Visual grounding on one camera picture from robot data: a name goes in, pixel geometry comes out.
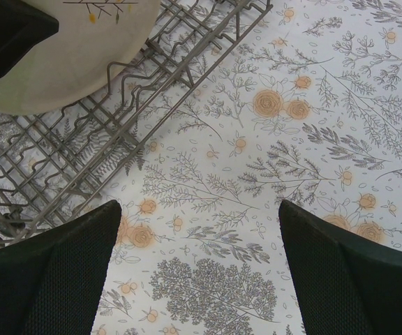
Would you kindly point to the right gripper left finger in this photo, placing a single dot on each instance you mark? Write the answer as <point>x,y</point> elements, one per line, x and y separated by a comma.
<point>52,283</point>

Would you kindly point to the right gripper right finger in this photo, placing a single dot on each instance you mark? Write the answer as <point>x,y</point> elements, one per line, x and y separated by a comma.
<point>344,283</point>

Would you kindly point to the floral tablecloth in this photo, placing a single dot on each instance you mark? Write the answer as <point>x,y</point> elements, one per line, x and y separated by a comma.
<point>307,108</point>

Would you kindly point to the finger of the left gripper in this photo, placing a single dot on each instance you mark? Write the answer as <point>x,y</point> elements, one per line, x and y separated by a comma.
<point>22,26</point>

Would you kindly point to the cream leaf plate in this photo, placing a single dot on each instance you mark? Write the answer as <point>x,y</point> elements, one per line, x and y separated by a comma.
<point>94,39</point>

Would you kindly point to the grey wire dish rack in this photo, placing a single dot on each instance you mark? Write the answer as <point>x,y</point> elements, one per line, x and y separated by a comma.
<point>54,165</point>

